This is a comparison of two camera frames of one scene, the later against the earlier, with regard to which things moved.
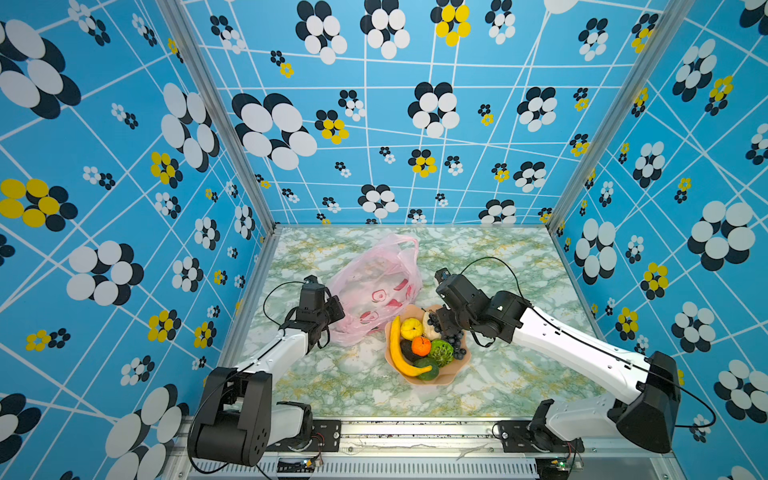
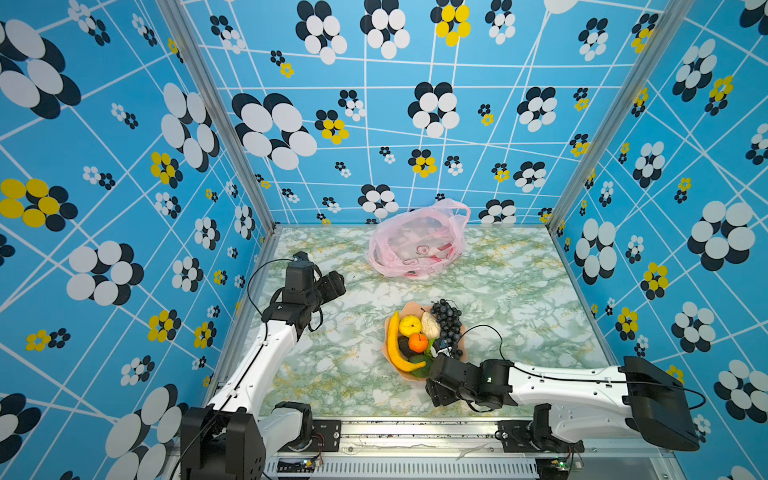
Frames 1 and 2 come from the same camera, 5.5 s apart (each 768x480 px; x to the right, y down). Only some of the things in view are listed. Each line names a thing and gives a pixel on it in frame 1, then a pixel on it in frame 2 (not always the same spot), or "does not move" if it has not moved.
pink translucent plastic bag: x=375 y=282 to x=419 y=243
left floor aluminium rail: x=244 y=312 does not move
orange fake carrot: x=421 y=346 does not move
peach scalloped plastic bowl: x=411 y=311 to x=462 y=343
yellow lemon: x=411 y=328 does not move
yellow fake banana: x=397 y=352 does not move
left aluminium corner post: x=190 y=48 does not move
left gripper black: x=332 y=306 to x=331 y=285
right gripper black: x=442 y=315 to x=436 y=394
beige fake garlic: x=429 y=329 does not move
